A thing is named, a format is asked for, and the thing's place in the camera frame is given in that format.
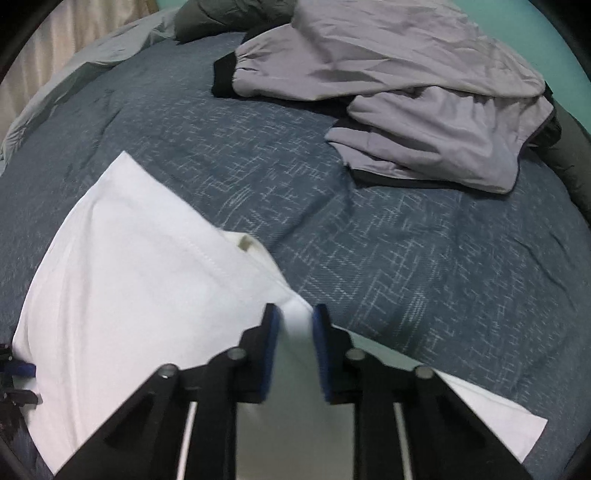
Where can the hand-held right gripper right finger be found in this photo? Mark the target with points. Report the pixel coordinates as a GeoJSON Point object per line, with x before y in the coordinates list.
{"type": "Point", "coordinates": [323, 355]}

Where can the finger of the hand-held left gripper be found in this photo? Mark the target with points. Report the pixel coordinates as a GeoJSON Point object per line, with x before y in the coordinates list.
{"type": "Point", "coordinates": [21, 398]}
{"type": "Point", "coordinates": [18, 369]}

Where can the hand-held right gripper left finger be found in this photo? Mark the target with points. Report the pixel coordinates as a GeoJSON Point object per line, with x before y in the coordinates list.
{"type": "Point", "coordinates": [272, 355]}

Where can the white long-sleeve shirt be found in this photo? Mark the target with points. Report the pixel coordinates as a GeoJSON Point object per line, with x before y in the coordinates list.
{"type": "Point", "coordinates": [138, 277]}

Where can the blue patterned bed sheet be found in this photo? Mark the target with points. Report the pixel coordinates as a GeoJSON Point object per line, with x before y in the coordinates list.
{"type": "Point", "coordinates": [415, 258]}

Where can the grey jacket with black cuffs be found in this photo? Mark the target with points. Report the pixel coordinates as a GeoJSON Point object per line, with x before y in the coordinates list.
{"type": "Point", "coordinates": [392, 60]}

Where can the light grey pillow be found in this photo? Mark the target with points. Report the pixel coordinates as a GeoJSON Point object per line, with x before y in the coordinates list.
{"type": "Point", "coordinates": [92, 60]}

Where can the pink curtain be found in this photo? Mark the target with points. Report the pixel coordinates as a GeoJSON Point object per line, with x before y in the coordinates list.
{"type": "Point", "coordinates": [60, 32]}

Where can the dark grey duvet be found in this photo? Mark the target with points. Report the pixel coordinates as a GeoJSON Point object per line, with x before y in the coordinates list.
{"type": "Point", "coordinates": [221, 18]}

